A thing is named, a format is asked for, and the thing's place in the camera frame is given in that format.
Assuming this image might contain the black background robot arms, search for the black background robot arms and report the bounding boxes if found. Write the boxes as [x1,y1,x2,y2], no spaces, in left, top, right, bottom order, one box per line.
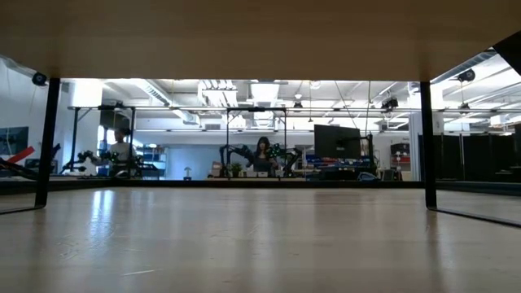
[51,149,109,176]

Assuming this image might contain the dark partition panels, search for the dark partition panels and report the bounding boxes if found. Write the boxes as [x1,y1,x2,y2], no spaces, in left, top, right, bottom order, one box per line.
[418,133,521,183]

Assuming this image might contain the dark wall picture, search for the dark wall picture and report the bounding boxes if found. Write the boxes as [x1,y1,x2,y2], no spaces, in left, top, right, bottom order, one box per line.
[0,126,30,155]

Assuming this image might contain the black computer monitor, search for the black computer monitor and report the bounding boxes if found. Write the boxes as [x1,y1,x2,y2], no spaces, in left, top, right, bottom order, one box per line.
[313,124,362,160]

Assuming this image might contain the blue storage bins rack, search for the blue storage bins rack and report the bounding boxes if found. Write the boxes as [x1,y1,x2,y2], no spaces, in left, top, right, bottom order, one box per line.
[304,153,366,170]

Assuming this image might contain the wooden shelf board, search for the wooden shelf board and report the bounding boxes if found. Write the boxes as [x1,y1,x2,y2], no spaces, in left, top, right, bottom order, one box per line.
[0,0,521,83]

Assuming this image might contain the black metal shelf leg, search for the black metal shelf leg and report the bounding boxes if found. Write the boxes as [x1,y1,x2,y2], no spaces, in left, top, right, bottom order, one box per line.
[420,81,521,228]
[0,77,62,216]

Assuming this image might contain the black metal rig frame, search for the black metal rig frame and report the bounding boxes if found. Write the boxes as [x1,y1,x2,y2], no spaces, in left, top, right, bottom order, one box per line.
[225,106,288,179]
[68,104,138,179]

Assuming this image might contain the person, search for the person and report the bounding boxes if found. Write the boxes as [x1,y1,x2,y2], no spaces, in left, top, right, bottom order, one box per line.
[246,136,282,174]
[106,128,135,177]

